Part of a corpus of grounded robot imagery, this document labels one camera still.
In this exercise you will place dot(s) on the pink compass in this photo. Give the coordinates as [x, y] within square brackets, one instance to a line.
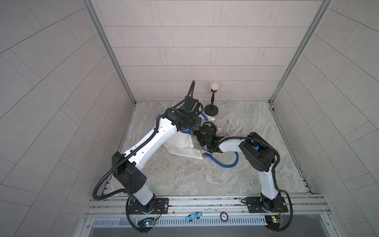
[237, 132]

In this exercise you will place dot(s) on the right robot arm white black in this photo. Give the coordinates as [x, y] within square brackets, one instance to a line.
[259, 153]

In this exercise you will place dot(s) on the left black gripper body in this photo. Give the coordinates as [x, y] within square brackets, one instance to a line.
[192, 123]

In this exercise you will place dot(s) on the aluminium rail frame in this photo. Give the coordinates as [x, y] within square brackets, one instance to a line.
[176, 206]

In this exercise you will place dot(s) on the round black badge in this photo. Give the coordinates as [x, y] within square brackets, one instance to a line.
[224, 217]

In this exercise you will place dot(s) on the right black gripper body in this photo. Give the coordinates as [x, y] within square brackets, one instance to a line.
[201, 138]

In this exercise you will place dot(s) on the right green circuit board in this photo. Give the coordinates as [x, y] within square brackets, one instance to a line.
[274, 222]

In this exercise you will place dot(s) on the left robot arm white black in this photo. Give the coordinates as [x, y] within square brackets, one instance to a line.
[127, 167]

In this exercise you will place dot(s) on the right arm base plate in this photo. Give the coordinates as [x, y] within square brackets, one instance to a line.
[265, 205]

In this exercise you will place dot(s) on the green circuit board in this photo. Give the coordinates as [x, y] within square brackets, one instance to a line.
[274, 222]
[147, 223]

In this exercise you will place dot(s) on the white canvas Doraemon bag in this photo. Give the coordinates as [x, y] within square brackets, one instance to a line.
[182, 144]

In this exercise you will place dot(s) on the black stand with pink ball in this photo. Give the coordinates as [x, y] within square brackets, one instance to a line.
[211, 109]

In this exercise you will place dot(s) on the left green circuit board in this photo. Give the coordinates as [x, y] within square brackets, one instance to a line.
[147, 223]

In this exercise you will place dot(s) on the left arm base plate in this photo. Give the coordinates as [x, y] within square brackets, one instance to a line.
[155, 206]

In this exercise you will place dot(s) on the blue tape piece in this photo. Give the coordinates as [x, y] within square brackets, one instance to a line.
[192, 217]

